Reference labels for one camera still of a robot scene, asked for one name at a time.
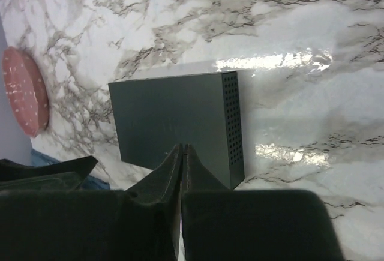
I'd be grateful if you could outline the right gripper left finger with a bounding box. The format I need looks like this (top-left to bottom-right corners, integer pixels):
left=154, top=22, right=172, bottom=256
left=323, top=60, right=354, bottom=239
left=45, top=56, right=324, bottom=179
left=125, top=144, right=183, bottom=260

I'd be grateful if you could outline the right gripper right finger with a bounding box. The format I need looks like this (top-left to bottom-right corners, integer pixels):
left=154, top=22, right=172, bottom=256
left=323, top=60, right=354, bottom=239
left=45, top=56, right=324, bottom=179
left=182, top=143, right=232, bottom=261

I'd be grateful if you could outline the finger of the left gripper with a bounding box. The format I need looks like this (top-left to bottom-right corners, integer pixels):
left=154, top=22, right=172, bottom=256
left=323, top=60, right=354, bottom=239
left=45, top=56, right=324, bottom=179
left=1, top=156, right=98, bottom=191

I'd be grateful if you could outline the dark grey network switch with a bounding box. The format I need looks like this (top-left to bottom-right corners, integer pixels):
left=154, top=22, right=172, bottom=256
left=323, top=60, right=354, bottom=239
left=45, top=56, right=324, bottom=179
left=109, top=71, right=245, bottom=189

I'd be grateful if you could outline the blue letter placemat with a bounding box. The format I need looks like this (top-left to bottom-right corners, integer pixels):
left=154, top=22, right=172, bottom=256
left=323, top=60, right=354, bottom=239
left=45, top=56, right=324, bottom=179
left=31, top=149, right=110, bottom=190

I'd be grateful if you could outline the pink polka dot plate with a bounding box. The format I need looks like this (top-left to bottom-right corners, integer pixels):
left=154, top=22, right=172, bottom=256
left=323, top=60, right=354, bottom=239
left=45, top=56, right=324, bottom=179
left=2, top=47, right=49, bottom=138

